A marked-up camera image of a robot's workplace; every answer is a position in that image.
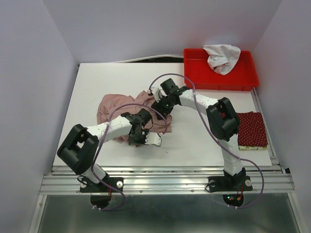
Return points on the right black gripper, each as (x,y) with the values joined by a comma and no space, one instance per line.
(158,106)

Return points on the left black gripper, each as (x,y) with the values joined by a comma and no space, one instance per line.
(142,141)

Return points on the pink pleated skirt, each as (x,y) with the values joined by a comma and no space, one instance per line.
(116,104)

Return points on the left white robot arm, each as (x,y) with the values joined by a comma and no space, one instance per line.
(79,147)

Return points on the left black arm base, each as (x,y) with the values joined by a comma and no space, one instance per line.
(101,194)

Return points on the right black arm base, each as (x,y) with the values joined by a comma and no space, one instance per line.
(233,186)

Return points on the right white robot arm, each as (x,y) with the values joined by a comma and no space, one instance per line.
(223,122)

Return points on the red plastic bin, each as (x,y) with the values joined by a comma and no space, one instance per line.
(243,77)

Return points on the white cloth garment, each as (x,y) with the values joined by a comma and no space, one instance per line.
(222,58)

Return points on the yellow floral folded skirt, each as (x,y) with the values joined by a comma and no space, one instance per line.
(253,147)

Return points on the red polka dot skirt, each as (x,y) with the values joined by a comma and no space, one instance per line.
(252,130)

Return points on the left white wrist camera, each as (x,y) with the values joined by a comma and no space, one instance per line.
(153,139)

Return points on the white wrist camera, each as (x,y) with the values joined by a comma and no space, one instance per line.
(156,93)
(153,139)

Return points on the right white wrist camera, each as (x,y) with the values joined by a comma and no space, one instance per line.
(156,93)

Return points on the aluminium mounting rail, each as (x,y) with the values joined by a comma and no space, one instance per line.
(167,180)

